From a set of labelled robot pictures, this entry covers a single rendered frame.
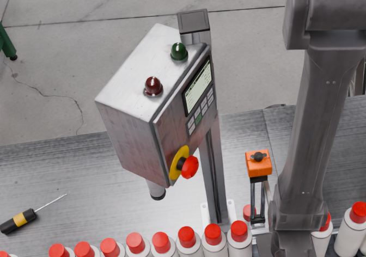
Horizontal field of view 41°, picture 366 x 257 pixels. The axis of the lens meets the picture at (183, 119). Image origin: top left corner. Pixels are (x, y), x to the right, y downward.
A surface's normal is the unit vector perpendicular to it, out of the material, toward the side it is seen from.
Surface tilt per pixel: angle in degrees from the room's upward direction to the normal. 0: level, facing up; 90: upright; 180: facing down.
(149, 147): 90
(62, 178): 0
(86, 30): 0
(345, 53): 82
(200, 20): 0
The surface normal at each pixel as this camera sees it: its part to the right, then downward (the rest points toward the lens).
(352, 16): -0.03, 0.70
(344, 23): -0.02, 0.84
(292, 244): -0.04, -0.59
